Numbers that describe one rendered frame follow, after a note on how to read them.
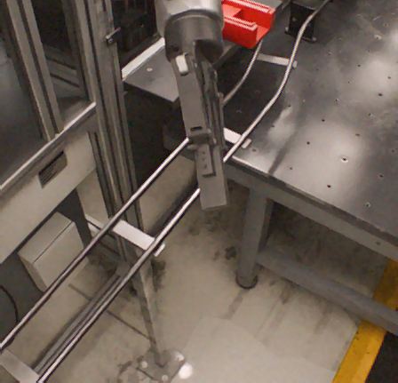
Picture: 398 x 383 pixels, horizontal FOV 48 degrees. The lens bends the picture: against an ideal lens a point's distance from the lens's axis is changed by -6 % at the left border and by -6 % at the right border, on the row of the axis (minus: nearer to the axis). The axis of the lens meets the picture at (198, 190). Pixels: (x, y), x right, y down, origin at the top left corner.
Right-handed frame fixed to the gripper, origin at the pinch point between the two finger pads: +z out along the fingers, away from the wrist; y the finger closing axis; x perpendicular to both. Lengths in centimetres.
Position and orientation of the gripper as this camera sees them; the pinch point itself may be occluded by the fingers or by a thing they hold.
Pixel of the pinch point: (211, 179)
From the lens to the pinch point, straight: 54.5
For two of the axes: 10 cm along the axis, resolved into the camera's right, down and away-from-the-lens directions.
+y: -3.4, -2.0, -9.2
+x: 9.3, -2.0, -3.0
